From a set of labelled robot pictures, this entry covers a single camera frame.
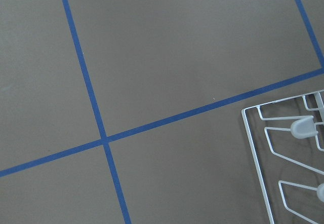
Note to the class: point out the white wire cup rack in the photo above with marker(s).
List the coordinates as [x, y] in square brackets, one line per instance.
[302, 127]

